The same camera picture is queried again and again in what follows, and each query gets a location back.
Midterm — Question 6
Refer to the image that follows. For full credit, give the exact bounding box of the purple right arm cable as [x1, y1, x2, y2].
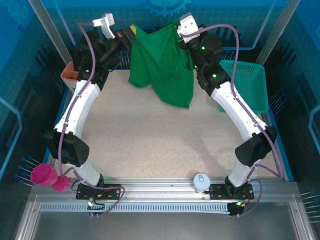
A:
[179, 23, 286, 217]

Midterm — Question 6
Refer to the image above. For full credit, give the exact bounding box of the aluminium frame post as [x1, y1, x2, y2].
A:
[254, 0, 302, 66]
[26, 0, 77, 66]

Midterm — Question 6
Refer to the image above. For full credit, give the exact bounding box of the green t-shirt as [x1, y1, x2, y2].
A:
[128, 21, 195, 109]

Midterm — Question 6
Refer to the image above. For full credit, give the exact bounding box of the teal plastic basket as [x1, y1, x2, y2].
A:
[219, 59, 270, 115]

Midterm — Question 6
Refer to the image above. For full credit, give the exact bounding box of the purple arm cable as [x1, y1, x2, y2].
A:
[179, 23, 286, 217]
[58, 21, 126, 217]

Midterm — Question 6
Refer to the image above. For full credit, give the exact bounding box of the slotted white cable duct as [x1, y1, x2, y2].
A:
[39, 202, 232, 214]

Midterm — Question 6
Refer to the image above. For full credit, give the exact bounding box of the cream knife block orange top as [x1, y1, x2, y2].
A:
[60, 61, 82, 83]

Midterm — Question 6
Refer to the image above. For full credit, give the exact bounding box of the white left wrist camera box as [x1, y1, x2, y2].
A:
[91, 12, 116, 40]

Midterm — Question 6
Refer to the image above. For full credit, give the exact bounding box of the white pull-tab can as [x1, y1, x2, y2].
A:
[192, 172, 211, 194]

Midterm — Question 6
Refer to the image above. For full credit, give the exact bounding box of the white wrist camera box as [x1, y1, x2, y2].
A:
[91, 12, 116, 40]
[176, 12, 201, 38]

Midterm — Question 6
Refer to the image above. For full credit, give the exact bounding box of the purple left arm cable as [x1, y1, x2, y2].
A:
[58, 21, 126, 217]

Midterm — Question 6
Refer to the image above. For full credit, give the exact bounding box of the aluminium rail frame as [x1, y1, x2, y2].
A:
[14, 176, 312, 240]

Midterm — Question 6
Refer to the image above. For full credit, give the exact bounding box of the black connector board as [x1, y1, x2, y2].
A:
[86, 196, 106, 219]
[226, 199, 248, 218]

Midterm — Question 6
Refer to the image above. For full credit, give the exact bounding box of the small magenta cup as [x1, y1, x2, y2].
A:
[52, 174, 70, 192]

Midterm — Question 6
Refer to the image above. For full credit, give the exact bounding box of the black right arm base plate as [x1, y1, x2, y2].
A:
[209, 183, 255, 201]

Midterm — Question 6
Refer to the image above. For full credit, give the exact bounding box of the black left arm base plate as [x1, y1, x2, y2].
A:
[75, 183, 122, 201]

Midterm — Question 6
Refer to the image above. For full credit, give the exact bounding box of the large magenta cup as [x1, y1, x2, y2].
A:
[30, 163, 57, 187]

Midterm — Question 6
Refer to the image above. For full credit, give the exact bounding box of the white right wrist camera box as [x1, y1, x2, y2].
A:
[176, 12, 201, 38]

